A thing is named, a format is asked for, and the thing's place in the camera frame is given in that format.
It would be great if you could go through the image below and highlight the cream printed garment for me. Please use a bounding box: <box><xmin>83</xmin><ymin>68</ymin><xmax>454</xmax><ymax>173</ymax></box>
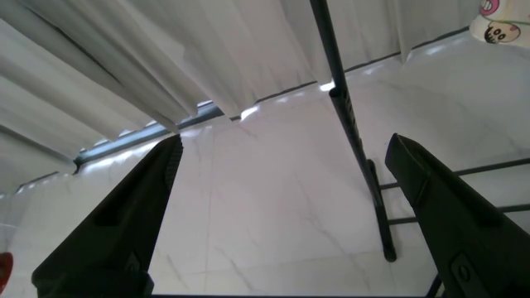
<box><xmin>470</xmin><ymin>0</ymin><xmax>530</xmax><ymax>49</ymax></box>

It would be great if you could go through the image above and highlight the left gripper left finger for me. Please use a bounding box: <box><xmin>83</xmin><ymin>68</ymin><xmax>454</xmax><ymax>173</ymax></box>
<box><xmin>31</xmin><ymin>133</ymin><xmax>185</xmax><ymax>297</ymax></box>

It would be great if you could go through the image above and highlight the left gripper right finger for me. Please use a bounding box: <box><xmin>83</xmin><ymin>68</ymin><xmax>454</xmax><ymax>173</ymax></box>
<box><xmin>384</xmin><ymin>132</ymin><xmax>530</xmax><ymax>298</ymax></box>

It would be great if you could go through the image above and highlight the red object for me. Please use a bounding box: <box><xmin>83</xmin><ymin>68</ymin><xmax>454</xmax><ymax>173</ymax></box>
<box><xmin>0</xmin><ymin>251</ymin><xmax>15</xmax><ymax>295</ymax></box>

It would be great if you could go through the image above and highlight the black clothes rack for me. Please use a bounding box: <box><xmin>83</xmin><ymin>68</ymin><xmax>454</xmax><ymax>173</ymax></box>
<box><xmin>309</xmin><ymin>0</ymin><xmax>530</xmax><ymax>298</ymax></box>

